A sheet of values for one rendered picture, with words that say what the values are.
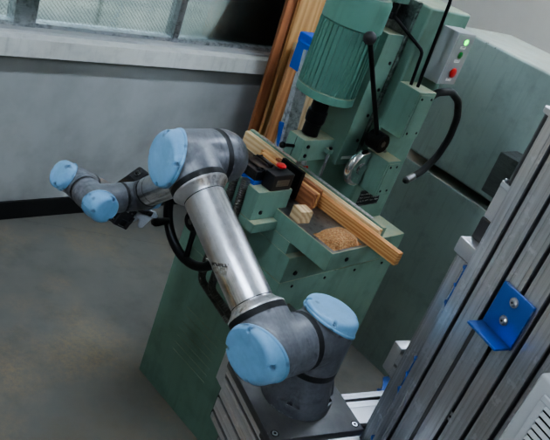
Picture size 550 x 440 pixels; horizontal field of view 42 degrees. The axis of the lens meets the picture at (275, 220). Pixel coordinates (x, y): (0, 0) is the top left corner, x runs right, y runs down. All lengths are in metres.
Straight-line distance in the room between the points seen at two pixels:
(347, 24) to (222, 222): 0.80
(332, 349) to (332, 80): 0.88
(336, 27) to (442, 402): 1.05
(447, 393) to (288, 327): 0.31
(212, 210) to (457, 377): 0.54
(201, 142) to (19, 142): 1.83
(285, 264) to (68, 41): 1.42
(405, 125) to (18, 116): 1.65
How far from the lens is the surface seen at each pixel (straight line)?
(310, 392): 1.43
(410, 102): 2.12
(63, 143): 3.26
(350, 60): 1.98
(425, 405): 1.39
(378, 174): 2.16
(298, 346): 1.29
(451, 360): 1.33
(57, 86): 3.12
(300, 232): 1.95
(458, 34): 2.17
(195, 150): 1.39
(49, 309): 2.86
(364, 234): 2.01
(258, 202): 1.93
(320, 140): 2.12
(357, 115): 2.13
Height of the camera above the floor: 1.76
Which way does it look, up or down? 26 degrees down
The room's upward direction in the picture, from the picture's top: 21 degrees clockwise
